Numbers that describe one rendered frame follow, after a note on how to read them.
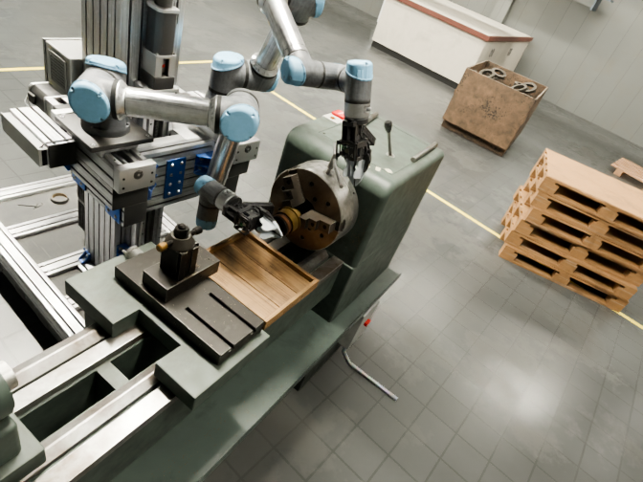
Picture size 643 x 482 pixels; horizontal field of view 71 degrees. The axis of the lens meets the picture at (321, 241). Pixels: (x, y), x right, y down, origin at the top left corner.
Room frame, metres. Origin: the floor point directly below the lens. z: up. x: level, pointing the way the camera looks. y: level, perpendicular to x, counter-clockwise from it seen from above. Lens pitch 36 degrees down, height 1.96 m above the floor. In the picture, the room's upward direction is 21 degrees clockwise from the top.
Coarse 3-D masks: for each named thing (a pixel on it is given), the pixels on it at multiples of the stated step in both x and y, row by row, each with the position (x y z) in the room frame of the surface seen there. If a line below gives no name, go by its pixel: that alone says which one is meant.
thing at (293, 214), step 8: (280, 208) 1.31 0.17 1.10; (288, 208) 1.29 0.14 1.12; (296, 208) 1.32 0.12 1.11; (280, 216) 1.25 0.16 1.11; (288, 216) 1.26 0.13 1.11; (296, 216) 1.28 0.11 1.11; (280, 224) 1.29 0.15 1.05; (288, 224) 1.24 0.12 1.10; (296, 224) 1.26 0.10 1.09; (288, 232) 1.24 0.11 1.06
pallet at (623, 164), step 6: (618, 162) 7.52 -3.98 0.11; (624, 162) 7.64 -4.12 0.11; (630, 162) 7.78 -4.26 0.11; (618, 168) 7.20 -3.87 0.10; (624, 168) 7.31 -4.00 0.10; (630, 168) 7.42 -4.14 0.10; (636, 168) 7.53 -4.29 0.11; (642, 168) 7.66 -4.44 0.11; (618, 174) 7.17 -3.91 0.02; (630, 174) 7.10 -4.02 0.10; (636, 174) 7.21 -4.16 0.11; (642, 174) 7.33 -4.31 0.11; (642, 180) 7.02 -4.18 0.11
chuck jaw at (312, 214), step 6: (312, 210) 1.36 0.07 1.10; (300, 216) 1.30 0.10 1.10; (306, 216) 1.31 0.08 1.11; (312, 216) 1.32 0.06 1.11; (318, 216) 1.33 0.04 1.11; (324, 216) 1.34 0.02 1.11; (300, 222) 1.29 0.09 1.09; (306, 222) 1.29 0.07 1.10; (312, 222) 1.29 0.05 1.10; (318, 222) 1.30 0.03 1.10; (324, 222) 1.30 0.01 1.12; (330, 222) 1.31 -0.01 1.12; (336, 222) 1.33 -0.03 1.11; (306, 228) 1.29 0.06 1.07; (312, 228) 1.29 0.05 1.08; (318, 228) 1.31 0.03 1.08; (324, 228) 1.30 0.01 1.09; (330, 228) 1.30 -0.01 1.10; (336, 228) 1.33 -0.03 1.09; (342, 228) 1.35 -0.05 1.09
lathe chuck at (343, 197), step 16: (304, 176) 1.39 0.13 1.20; (320, 176) 1.37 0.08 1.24; (272, 192) 1.43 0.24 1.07; (304, 192) 1.39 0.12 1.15; (320, 192) 1.36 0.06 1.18; (336, 192) 1.35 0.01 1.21; (304, 208) 1.45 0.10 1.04; (320, 208) 1.36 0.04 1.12; (336, 208) 1.33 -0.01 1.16; (352, 208) 1.40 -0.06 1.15; (304, 240) 1.36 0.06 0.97; (320, 240) 1.34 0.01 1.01; (336, 240) 1.35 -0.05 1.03
